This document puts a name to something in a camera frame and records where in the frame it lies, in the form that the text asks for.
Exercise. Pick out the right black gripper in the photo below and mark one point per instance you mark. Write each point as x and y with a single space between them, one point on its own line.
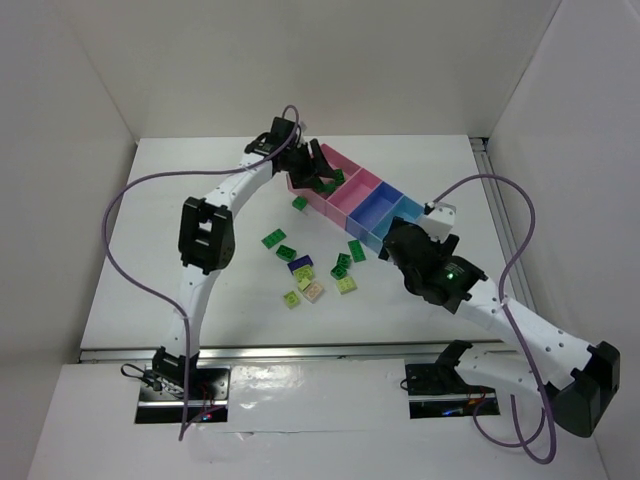
400 240

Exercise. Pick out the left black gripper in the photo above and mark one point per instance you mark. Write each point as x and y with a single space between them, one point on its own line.
310 167

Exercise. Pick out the small green lego brick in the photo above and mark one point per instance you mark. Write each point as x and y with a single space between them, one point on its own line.
329 187

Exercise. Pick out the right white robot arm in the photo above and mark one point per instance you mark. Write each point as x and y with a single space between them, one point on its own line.
578 379

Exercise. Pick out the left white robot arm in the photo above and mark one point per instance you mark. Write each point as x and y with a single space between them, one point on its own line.
206 241

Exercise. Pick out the large pink container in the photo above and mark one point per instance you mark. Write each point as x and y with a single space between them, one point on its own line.
337 161

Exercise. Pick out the green lego near container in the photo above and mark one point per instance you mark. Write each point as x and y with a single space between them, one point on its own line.
300 203

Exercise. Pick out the small pink container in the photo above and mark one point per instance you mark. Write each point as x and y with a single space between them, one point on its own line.
350 195

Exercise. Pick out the dark blue container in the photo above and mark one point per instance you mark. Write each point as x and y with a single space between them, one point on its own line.
371 211

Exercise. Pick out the long green lego brick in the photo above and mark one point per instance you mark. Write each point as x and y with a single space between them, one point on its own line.
273 238

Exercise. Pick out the dark blue lego brick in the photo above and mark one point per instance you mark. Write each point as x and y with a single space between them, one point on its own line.
299 263

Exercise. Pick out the long green lego right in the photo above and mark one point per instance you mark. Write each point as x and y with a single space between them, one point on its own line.
356 251

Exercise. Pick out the lime lego brick upper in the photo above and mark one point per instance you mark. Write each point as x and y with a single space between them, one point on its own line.
304 273

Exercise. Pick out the lime lego brick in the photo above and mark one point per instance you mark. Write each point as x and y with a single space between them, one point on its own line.
291 299
304 273
346 285

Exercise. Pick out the green lego brick pair lower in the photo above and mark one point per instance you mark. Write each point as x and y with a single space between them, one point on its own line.
338 272

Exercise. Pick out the lime lego brick right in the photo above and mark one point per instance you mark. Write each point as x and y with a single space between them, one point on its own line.
346 285

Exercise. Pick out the beige lego brick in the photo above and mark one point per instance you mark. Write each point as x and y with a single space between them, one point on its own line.
311 290

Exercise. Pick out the lime lego brick lower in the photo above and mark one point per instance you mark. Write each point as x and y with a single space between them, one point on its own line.
291 299

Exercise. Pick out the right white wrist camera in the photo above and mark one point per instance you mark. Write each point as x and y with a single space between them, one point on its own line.
438 220

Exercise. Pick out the aluminium side rail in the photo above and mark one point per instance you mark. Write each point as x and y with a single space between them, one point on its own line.
496 191

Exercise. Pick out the aluminium front rail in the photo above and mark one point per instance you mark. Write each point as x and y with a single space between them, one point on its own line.
402 350

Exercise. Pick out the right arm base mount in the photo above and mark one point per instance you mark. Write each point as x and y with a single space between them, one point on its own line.
436 391

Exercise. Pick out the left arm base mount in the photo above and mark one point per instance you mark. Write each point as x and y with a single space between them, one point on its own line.
161 402

